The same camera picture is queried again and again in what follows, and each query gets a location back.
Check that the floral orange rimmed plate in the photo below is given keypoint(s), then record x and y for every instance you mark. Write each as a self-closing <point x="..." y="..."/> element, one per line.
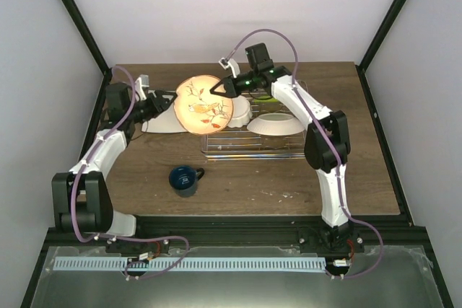
<point x="275" y="124"/>

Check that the white scalloped bowl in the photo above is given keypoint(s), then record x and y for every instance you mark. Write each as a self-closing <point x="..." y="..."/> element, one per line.
<point x="241" y="114"/>

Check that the square bird pattern plate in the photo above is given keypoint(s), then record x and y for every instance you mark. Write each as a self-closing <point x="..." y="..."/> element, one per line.
<point x="166" y="122"/>

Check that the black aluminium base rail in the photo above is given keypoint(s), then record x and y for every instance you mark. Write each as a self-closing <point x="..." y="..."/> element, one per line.
<point x="307" y="231"/>

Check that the round bird pattern plate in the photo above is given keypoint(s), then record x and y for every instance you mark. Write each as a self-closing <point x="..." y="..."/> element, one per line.
<point x="199" y="111"/>

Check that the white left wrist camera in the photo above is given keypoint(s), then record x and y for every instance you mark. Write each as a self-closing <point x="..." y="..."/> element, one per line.
<point x="142" y="87"/>

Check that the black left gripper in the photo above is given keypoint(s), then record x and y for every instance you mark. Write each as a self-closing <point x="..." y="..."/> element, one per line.
<point x="160" y="101"/>

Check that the light blue slotted cable duct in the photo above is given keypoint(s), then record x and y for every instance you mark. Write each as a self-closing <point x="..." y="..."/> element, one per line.
<point x="298" y="265"/>

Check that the left black frame post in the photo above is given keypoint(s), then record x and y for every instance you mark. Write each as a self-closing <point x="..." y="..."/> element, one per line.
<point x="83" y="29"/>

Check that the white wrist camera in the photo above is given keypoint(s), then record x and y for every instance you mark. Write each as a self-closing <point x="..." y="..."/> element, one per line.
<point x="142" y="87"/>
<point x="230" y="64"/>

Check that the black frame post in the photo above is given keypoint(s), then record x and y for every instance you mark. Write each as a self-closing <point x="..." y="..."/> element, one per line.
<point x="83" y="29"/>
<point x="382" y="32"/>

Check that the green plate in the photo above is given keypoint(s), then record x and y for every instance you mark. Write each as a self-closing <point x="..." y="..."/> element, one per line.
<point x="265" y="99"/>

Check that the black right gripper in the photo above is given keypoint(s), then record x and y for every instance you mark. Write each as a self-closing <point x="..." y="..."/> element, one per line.
<point x="232" y="90"/>

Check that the right black frame post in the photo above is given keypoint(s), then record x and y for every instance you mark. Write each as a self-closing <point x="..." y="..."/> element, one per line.
<point x="382" y="32"/>

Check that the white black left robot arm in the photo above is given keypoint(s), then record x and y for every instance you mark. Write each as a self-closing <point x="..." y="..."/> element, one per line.
<point x="81" y="201"/>

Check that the dark blue mug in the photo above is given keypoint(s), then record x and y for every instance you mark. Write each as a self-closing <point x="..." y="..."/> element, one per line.
<point x="184" y="180"/>

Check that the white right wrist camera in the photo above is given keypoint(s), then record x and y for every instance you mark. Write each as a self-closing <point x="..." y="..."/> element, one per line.
<point x="230" y="64"/>

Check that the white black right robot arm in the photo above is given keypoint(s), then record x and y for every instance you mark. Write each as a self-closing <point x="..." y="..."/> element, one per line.
<point x="327" y="143"/>

